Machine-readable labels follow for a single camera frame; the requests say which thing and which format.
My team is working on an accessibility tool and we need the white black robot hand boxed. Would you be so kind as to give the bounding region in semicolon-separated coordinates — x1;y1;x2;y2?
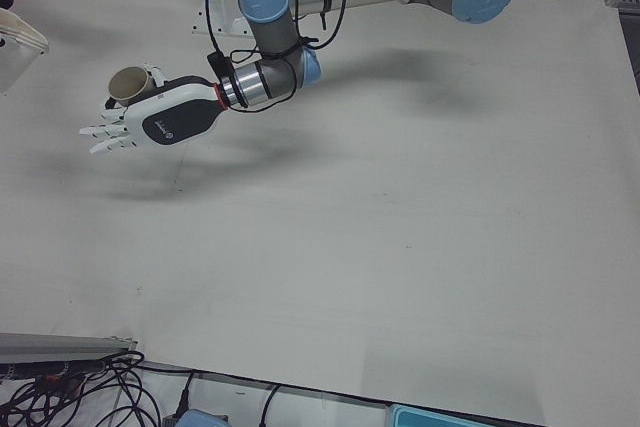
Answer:
78;64;227;158

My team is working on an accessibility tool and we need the paper cup brown inside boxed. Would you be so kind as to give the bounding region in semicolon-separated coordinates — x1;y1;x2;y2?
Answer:
107;66;158;110

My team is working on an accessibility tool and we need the paper cup cream inside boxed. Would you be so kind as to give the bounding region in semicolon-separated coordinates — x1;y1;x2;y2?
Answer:
0;6;51;95

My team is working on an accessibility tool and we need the teal plastic bin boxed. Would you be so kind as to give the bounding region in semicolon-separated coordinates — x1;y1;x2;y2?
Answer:
388;401;549;427

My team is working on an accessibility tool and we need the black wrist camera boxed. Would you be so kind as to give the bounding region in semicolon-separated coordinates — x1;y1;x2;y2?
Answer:
206;50;234;81

